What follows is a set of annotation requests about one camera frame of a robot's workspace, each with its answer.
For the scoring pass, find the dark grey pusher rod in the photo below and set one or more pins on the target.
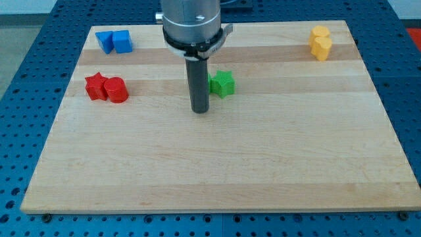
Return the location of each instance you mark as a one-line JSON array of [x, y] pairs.
[[197, 78]]

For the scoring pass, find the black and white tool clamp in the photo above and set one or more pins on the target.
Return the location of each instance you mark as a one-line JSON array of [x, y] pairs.
[[198, 51]]

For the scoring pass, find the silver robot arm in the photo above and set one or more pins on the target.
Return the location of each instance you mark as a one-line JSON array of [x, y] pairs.
[[192, 30]]

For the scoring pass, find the green star block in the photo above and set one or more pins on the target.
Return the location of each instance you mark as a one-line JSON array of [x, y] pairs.
[[222, 84]]

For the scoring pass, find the red star block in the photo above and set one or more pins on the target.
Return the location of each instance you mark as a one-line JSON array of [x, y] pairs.
[[95, 87]]

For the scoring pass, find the blue cube block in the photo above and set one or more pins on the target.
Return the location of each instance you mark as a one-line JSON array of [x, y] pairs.
[[122, 41]]

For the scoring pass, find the red cylinder block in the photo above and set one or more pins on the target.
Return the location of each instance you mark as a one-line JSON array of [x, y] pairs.
[[116, 90]]

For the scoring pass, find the blue triangle block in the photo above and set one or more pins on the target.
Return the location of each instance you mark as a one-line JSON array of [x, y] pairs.
[[105, 41]]

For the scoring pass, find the wooden board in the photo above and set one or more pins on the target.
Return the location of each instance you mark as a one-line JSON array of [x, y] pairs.
[[298, 134]]

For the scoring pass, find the yellow hexagon block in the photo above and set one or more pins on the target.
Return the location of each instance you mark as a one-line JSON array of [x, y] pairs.
[[318, 31]]

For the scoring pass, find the yellow heart block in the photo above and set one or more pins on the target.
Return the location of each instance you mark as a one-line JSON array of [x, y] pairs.
[[321, 47]]

